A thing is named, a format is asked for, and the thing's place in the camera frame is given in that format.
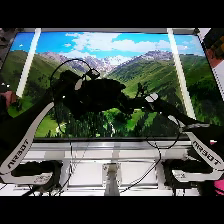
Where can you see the dark blue jeans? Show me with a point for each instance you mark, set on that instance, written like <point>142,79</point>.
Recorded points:
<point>100,96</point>

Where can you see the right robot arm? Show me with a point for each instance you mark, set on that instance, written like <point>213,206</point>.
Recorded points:
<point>203,140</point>

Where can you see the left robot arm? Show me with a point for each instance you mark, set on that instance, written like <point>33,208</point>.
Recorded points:
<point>20,133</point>

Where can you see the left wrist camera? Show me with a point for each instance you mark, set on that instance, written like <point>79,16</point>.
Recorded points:
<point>93,74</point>

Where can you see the silver frame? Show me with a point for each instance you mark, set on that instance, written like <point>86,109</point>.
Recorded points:
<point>113,156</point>

